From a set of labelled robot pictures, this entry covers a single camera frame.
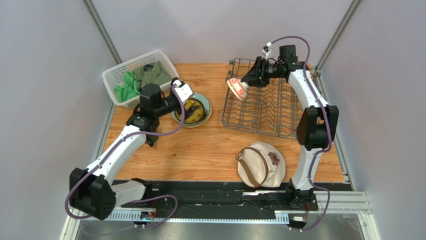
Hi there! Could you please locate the bright green cloth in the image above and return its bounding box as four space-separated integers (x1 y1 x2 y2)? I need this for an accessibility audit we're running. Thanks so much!
114 71 140 103

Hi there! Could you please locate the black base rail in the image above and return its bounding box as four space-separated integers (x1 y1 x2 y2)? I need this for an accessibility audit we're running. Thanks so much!
113 179 354 221

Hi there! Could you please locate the yellow patterned black-rim plate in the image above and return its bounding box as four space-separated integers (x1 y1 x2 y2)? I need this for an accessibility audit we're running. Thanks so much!
183 98 205 125

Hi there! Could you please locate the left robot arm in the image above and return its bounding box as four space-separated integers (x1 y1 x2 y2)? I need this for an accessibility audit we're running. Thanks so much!
64 79 194 220

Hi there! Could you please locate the light green flower plate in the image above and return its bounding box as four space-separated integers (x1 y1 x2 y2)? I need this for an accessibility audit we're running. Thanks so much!
190 93 211 118

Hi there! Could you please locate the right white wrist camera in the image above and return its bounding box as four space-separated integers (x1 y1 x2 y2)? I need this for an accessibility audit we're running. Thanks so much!
261 42 275 60

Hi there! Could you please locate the cream bucket hat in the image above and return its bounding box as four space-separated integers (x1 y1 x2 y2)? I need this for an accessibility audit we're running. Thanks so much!
236 141 286 188

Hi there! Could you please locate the white plastic basket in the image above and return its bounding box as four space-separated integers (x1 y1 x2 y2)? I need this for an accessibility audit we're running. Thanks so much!
102 50 179 109

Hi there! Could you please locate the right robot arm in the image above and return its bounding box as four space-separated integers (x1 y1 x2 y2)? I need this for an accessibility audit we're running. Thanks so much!
241 43 339 209

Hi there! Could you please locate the grey wire dish rack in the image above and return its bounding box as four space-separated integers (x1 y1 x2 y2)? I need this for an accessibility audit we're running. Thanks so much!
221 78 303 140

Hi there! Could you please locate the cream bird plate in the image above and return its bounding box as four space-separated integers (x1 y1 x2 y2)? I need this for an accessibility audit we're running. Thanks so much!
171 105 213 128

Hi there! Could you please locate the dark green mug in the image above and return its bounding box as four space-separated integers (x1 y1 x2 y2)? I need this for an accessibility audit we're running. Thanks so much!
145 136 158 148

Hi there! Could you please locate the red white ceramic bowl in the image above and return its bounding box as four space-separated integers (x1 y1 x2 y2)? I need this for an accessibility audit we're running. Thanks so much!
226 77 249 101

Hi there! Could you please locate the olive green cloth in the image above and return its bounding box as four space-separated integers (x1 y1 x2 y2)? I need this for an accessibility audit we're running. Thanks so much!
133 61 172 92

